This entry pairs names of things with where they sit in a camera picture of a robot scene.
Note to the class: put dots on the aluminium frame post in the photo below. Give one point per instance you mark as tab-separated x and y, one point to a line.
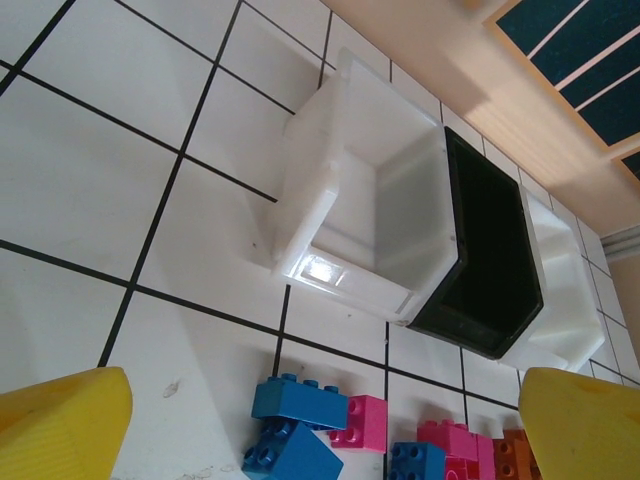
625	245

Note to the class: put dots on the white plastic bin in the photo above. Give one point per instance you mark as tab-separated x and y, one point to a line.
400	210
560	280

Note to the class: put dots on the blue sloped lego brick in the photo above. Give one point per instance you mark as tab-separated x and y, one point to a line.
300	457

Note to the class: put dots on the pink lego brick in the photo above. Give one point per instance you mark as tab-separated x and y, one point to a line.
470	467
367	425
450	437

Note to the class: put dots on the long blue lego brick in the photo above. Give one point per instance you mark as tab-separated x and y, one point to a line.
300	405

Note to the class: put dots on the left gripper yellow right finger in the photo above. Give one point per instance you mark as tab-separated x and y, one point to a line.
585	435

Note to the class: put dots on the dark blue floral wall panel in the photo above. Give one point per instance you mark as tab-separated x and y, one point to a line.
575	40
634	165

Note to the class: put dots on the blue six-stud lego brick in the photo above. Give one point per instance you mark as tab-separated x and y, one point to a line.
415	462

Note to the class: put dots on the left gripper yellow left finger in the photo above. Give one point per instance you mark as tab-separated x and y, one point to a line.
60	430

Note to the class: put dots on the orange lego brick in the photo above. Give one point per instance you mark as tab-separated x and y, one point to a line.
512	457

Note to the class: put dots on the black plastic bin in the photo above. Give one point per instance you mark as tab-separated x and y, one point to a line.
495	240

